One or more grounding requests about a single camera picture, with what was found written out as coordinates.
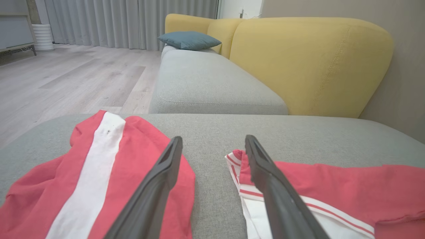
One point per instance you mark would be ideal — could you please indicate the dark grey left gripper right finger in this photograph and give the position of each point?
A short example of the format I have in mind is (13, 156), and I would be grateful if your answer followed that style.
(279, 199)

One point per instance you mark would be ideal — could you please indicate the red basketball jersey white trim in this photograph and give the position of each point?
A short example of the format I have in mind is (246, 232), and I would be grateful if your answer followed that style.
(348, 186)

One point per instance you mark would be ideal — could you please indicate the yellow sofa back cushion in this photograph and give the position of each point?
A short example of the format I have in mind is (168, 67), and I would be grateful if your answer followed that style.
(186, 22)
(224, 33)
(315, 66)

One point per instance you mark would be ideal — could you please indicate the grey fabric ottoman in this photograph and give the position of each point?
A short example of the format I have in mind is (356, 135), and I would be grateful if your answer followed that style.
(215, 132)

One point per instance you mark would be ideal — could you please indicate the red shorts white stripe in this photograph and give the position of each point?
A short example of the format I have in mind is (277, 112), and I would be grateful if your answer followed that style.
(40, 199)

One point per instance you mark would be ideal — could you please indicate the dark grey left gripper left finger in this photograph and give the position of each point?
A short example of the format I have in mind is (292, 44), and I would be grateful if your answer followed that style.
(156, 196)

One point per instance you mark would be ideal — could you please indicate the grey sofa seat cushion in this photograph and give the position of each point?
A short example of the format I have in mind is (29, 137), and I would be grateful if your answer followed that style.
(206, 83)

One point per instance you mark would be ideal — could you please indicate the white ribbed bin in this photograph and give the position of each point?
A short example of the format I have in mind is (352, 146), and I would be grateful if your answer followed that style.
(43, 37)

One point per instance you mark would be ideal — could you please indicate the grey cabinet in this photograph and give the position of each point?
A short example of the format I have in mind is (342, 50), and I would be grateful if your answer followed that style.
(15, 30)

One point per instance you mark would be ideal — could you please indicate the grey pleated curtain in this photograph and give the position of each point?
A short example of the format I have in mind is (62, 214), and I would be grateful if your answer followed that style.
(126, 23)

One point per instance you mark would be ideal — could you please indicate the blue throw pillow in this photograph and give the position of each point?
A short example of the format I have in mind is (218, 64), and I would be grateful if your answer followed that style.
(189, 40)

